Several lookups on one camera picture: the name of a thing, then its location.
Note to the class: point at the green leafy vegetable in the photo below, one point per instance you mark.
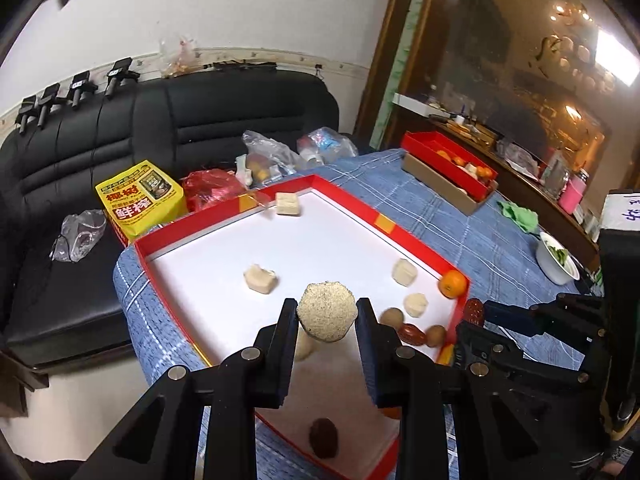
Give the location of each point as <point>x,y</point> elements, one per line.
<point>560,255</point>

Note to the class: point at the red date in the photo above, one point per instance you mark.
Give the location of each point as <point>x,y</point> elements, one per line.
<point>322,438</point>
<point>473,311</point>
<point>412,334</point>

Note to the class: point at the white bowl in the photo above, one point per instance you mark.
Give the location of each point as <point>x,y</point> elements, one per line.
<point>552,267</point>

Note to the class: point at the wooden mirror cabinet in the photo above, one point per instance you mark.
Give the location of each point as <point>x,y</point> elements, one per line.
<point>500,60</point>

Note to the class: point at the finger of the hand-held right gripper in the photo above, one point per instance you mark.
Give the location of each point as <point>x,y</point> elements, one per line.
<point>475,340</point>
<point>505,315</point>

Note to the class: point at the green cloth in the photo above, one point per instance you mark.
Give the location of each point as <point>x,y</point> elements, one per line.
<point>520,215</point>

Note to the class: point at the black clamp device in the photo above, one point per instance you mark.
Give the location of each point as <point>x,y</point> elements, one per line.
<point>80,87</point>
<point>120,75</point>
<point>47,102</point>
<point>27,112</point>

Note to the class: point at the crumpled clear plastic wrap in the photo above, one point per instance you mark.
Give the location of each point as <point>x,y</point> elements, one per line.
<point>175,55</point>

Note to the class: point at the yellow carton box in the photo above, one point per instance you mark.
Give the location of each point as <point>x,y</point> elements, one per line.
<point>142,197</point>

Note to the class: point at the orange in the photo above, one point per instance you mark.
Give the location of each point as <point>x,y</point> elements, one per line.
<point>452,283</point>
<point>442,154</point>
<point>457,161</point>
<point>392,412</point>
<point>484,172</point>

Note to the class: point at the blue plaid tablecloth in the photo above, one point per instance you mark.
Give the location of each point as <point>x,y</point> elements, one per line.
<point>475,240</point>

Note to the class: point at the clear plastic bag with food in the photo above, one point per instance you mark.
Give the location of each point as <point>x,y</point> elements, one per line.
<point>267,155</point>

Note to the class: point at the white flat box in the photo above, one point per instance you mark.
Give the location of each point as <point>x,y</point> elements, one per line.
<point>415,102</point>

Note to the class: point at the red plastic bag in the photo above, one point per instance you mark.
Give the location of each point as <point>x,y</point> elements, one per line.
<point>212,187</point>

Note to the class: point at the clear glass pitcher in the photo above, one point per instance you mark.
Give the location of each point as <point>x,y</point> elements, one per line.
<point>550,175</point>

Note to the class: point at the brown cardboard box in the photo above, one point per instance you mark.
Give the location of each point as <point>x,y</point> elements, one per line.
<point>440,185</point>

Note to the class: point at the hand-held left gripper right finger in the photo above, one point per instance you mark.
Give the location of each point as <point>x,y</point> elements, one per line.
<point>372,355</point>

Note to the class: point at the brown kiwi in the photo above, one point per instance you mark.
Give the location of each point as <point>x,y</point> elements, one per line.
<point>391,318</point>
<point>436,336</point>

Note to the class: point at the small red box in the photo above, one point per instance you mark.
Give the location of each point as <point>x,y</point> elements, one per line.
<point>425,142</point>

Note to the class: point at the pink thermos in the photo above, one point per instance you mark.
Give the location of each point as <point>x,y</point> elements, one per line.
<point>572,192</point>

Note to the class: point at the black leather sofa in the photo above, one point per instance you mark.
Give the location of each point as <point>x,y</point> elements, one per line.
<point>200,110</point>

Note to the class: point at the blue white plastic bag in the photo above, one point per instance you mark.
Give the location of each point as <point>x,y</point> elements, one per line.
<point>327,142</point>

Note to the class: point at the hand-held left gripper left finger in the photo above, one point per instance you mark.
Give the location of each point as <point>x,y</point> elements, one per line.
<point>282,350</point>

